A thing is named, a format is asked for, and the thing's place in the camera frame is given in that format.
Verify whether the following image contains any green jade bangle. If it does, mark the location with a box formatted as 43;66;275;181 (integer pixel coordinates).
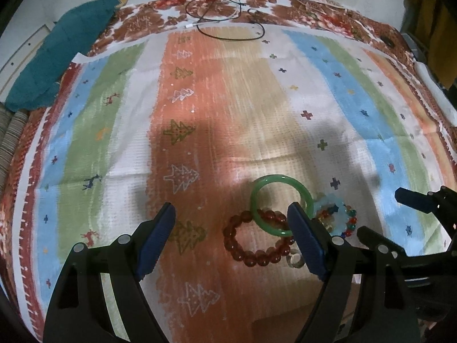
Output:
250;174;314;237

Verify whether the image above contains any teal towel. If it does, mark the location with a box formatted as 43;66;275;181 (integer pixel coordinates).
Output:
5;0;128;112

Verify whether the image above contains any striped colourful blanket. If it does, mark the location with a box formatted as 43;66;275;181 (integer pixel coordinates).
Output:
9;24;456;342

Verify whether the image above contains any light blue bead bracelet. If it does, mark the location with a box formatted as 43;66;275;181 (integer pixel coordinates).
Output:
313;192;352;237

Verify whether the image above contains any woven grey mat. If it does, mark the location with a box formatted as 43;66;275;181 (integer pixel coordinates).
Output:
0;103;29;193

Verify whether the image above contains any multicolour bead bracelet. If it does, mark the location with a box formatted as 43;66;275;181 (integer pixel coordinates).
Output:
315;203;359;240

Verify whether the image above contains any black cable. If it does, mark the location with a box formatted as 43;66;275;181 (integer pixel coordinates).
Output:
184;0;266;42

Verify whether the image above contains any dark red bead bracelet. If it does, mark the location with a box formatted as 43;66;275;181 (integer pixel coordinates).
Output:
222;209;295;267

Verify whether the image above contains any grey pearl ring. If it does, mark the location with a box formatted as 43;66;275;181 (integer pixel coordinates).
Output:
285;251;308;270

